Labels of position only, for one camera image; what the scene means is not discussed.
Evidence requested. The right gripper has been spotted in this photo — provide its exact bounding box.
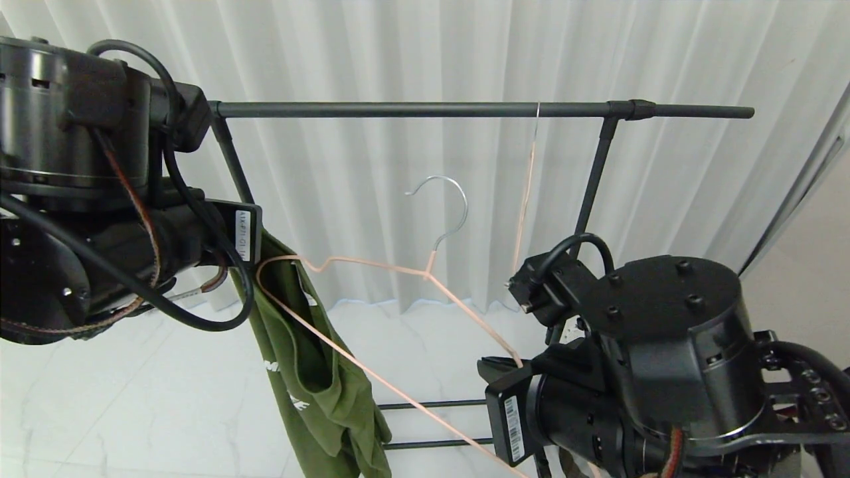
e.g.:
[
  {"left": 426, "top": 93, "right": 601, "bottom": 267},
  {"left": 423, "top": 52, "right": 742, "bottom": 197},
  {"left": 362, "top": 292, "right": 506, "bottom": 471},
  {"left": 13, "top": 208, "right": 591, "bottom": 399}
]
[{"left": 485, "top": 339, "right": 665, "bottom": 478}]

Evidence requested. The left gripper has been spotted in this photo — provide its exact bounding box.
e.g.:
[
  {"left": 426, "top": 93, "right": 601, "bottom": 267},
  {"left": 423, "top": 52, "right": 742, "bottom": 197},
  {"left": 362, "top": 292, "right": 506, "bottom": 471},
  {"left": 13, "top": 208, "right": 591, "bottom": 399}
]
[{"left": 156, "top": 198, "right": 264, "bottom": 279}]

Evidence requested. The pink clothes hanger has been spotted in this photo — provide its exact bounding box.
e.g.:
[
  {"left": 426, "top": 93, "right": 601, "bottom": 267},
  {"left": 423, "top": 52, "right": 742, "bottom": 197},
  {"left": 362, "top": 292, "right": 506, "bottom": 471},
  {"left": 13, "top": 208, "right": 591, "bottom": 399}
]
[
  {"left": 255, "top": 175, "right": 532, "bottom": 478},
  {"left": 510, "top": 102, "right": 541, "bottom": 274}
]

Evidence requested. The green long-sleeved shirt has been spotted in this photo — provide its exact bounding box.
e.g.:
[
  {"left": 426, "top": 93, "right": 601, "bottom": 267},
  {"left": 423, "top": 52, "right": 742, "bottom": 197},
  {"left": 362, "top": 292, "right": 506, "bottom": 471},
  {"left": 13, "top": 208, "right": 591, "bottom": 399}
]
[{"left": 229, "top": 229, "right": 394, "bottom": 478}]

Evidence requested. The black clothes rack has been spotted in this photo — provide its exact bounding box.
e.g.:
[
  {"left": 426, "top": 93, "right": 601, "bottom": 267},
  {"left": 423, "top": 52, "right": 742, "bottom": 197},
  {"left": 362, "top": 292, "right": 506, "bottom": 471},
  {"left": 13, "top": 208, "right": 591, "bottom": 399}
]
[{"left": 207, "top": 98, "right": 756, "bottom": 478}]

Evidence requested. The white curtain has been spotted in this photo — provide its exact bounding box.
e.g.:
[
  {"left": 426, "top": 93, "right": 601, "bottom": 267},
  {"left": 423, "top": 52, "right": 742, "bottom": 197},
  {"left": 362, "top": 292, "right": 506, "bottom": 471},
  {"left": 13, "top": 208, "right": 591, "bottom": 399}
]
[{"left": 0, "top": 0, "right": 850, "bottom": 316}]

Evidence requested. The black cable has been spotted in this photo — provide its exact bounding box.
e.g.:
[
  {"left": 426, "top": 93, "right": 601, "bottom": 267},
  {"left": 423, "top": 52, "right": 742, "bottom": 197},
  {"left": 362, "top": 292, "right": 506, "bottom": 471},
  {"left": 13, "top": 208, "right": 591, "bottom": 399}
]
[
  {"left": 531, "top": 232, "right": 616, "bottom": 283},
  {"left": 0, "top": 39, "right": 257, "bottom": 333}
]

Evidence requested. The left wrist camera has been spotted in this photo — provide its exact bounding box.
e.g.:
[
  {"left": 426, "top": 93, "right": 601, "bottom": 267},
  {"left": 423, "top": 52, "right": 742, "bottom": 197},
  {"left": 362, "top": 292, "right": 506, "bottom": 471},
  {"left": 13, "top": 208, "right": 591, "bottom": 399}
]
[{"left": 149, "top": 80, "right": 214, "bottom": 153}]

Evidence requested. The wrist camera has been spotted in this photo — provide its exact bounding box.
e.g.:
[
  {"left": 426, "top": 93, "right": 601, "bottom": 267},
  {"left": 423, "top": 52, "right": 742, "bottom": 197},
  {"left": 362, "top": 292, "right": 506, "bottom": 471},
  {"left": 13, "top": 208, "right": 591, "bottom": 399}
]
[
  {"left": 149, "top": 80, "right": 214, "bottom": 153},
  {"left": 506, "top": 251, "right": 602, "bottom": 327}
]

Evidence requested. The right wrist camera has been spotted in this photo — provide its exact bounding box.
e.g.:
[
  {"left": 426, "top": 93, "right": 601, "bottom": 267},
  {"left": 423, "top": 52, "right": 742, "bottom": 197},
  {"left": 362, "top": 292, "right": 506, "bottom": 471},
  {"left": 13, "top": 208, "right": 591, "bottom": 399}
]
[{"left": 506, "top": 251, "right": 602, "bottom": 327}]

